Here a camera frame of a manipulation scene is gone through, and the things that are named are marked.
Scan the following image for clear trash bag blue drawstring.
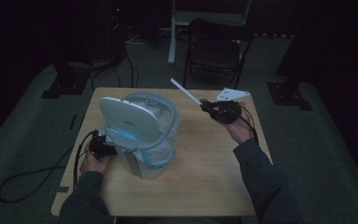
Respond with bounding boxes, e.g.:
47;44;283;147
135;101;182;169

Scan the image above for white metal desk frame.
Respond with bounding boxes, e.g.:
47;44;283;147
167;0;254;66

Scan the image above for black stand base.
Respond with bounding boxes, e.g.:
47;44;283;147
40;61;91;100
266;80;313;112

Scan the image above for person's right hand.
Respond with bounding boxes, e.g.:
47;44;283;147
225;102;255;145

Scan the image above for left hand-held gripper black cable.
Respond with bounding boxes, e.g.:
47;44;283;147
0;130;96;204

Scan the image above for right hand-held gripper black cable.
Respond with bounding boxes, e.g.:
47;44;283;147
238;105;260;145

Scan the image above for person's left hand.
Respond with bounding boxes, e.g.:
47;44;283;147
79;141;113;175

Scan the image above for black folding chair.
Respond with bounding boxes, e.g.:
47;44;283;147
182;18;256;91

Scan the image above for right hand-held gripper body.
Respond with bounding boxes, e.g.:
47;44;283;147
209;87;252;125

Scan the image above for white straw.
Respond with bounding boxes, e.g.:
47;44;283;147
170;77;204;106

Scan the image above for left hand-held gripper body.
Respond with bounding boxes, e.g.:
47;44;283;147
88;129;119;160

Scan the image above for white lidded trash can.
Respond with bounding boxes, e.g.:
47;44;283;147
98;91;182;179

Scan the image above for black floor cables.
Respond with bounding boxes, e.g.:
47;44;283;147
90;34;141;91

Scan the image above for hand-held gripper black cable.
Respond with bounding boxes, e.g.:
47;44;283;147
238;105;260;145
0;130;96;204

